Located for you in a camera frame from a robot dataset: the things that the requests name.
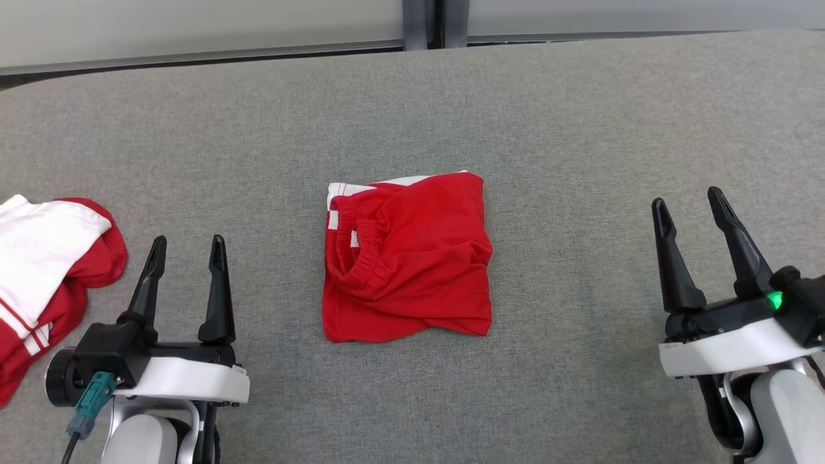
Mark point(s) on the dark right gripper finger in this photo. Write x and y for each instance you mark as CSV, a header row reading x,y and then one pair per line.
x,y
677,270
741,251

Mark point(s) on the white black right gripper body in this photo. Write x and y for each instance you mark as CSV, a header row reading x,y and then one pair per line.
x,y
728,345

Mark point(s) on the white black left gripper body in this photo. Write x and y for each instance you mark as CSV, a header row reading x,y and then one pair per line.
x,y
193,380

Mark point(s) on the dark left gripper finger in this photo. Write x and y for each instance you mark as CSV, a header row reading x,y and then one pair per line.
x,y
219,303
147,290

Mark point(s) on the red white basketball jersey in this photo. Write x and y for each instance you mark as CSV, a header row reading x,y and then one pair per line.
x,y
38,251

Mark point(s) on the red white basketball shorts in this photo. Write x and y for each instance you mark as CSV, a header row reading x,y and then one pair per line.
x,y
425,258

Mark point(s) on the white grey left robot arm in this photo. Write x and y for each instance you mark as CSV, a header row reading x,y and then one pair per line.
x,y
142,441

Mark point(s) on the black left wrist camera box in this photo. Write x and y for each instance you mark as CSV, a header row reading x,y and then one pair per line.
x,y
106,351

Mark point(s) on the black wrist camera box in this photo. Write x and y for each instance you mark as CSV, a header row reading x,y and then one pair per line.
x,y
106,351
809,303

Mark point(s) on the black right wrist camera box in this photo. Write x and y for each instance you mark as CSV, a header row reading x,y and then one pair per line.
x,y
809,303

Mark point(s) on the grey partition post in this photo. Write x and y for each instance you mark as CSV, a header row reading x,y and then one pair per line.
x,y
416,22

